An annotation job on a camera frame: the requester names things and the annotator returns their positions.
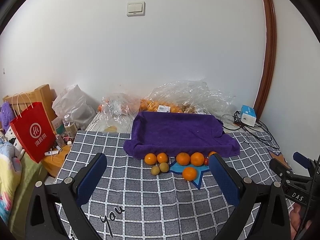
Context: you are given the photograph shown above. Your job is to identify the black cables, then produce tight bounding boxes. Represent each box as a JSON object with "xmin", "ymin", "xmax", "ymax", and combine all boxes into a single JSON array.
[{"xmin": 221, "ymin": 109, "xmax": 281, "ymax": 151}]

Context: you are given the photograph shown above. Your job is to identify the white blue box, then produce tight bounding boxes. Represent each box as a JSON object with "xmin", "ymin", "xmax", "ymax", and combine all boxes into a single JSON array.
[{"xmin": 240, "ymin": 105, "xmax": 257, "ymax": 127}]

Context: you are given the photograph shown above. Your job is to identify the white power strip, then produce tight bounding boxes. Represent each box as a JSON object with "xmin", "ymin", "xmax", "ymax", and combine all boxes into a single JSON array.
[{"xmin": 5, "ymin": 127, "xmax": 25, "ymax": 160}]

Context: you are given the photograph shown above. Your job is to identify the colourful blanket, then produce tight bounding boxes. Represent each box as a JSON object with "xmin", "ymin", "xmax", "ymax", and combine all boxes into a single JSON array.
[{"xmin": 0, "ymin": 133, "xmax": 22, "ymax": 225}]

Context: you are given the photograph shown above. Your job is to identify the brown wooden door frame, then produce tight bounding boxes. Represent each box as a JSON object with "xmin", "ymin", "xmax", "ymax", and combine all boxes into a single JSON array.
[{"xmin": 254, "ymin": 0, "xmax": 277, "ymax": 120}]

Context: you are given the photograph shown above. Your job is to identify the white wall switch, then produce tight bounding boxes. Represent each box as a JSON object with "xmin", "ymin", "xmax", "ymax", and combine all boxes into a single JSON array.
[{"xmin": 126, "ymin": 1, "xmax": 145, "ymax": 17}]

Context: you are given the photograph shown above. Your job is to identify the clear bag of oranges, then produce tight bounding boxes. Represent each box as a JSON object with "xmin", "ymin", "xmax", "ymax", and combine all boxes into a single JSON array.
[{"xmin": 139, "ymin": 80, "xmax": 235, "ymax": 116}]

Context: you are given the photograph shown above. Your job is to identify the purple towel covered tray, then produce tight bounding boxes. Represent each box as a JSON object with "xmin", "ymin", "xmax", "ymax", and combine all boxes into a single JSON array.
[{"xmin": 123, "ymin": 111, "xmax": 240, "ymax": 159}]

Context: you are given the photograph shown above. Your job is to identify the wooden side table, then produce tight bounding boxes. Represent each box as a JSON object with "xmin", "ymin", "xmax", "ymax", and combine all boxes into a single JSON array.
[{"xmin": 41, "ymin": 146, "xmax": 71, "ymax": 178}]

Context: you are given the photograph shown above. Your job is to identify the small orange mandarin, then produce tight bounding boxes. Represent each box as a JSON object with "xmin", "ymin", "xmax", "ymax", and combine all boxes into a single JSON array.
[{"xmin": 157, "ymin": 152, "xmax": 168, "ymax": 164}]

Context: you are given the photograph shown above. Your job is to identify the large orange mandarin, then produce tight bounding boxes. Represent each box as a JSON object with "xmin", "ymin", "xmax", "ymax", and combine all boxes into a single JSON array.
[{"xmin": 190, "ymin": 152, "xmax": 205, "ymax": 167}]

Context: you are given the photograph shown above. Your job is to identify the white plastic bag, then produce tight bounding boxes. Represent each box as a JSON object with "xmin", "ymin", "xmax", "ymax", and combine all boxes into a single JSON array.
[{"xmin": 52, "ymin": 85, "xmax": 96, "ymax": 130}]

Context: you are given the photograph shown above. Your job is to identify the clear plastic bottle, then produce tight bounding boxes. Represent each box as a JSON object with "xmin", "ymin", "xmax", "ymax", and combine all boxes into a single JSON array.
[{"xmin": 62, "ymin": 114, "xmax": 78, "ymax": 139}]

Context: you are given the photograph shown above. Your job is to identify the right hand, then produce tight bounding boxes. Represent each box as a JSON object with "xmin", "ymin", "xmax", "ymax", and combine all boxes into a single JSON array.
[{"xmin": 289, "ymin": 203, "xmax": 302, "ymax": 239}]

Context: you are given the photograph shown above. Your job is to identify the oval orange kumquat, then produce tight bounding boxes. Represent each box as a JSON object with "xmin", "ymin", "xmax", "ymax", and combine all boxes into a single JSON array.
[{"xmin": 208, "ymin": 151, "xmax": 217, "ymax": 157}]

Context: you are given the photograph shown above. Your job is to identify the grey checkered table cloth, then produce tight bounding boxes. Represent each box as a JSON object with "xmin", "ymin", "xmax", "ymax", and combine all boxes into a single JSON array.
[{"xmin": 53, "ymin": 129, "xmax": 296, "ymax": 240}]

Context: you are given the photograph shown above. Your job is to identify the red paper shopping bag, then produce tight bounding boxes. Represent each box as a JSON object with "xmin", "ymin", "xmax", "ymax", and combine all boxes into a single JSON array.
[{"xmin": 10, "ymin": 101, "xmax": 56, "ymax": 163}]

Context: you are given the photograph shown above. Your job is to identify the purple plush toy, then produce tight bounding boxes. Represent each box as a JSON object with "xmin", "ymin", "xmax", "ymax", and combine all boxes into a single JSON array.
[{"xmin": 0, "ymin": 101, "xmax": 15, "ymax": 133}]

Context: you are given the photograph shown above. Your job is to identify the green-yellow small fruit back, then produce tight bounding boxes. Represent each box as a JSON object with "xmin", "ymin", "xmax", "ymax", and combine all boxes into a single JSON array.
[{"xmin": 159, "ymin": 162, "xmax": 170, "ymax": 173}]

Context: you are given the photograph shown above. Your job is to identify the clear plastic bag left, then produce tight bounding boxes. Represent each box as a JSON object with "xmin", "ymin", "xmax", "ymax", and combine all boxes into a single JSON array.
[{"xmin": 99, "ymin": 93, "xmax": 140, "ymax": 133}]

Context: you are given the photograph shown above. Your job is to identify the green-yellow small fruit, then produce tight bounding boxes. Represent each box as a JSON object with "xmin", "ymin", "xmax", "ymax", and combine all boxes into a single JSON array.
[
  {"xmin": 151, "ymin": 166, "xmax": 161, "ymax": 176},
  {"xmin": 159, "ymin": 162, "xmax": 170, "ymax": 173}
]

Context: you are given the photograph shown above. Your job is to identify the green-yellow small fruit front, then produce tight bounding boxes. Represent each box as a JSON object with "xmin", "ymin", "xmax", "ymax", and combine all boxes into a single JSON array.
[{"xmin": 151, "ymin": 166, "xmax": 161, "ymax": 176}]

